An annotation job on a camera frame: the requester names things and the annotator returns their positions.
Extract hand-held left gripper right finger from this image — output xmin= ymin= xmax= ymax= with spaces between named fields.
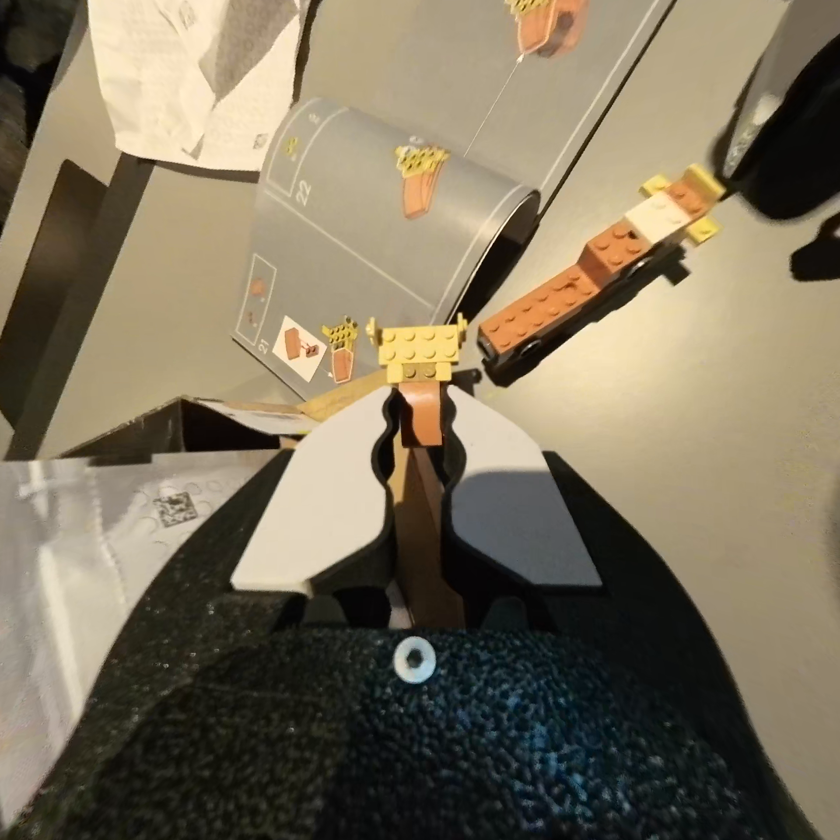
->
xmin=441 ymin=386 xmax=603 ymax=588

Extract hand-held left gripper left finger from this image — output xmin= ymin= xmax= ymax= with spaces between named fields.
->
xmin=231 ymin=387 xmax=400 ymax=595

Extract brown brick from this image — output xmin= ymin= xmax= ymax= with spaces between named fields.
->
xmin=398 ymin=382 xmax=446 ymax=448

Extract tan brick assembly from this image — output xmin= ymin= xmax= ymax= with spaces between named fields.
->
xmin=369 ymin=314 xmax=470 ymax=385

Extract grey desk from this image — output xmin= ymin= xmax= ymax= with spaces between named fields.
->
xmin=0 ymin=0 xmax=840 ymax=840

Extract dark printed cardboard box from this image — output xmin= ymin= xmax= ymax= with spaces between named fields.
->
xmin=3 ymin=394 xmax=290 ymax=460

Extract orange and tan brick model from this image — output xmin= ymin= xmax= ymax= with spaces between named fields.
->
xmin=476 ymin=165 xmax=726 ymax=387

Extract white printed paper bag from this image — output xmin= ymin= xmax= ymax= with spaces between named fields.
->
xmin=0 ymin=453 xmax=283 ymax=815

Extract grey instruction booklet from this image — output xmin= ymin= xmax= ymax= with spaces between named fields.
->
xmin=230 ymin=0 xmax=677 ymax=401

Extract empty white paper bag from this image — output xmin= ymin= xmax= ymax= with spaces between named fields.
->
xmin=85 ymin=0 xmax=309 ymax=173

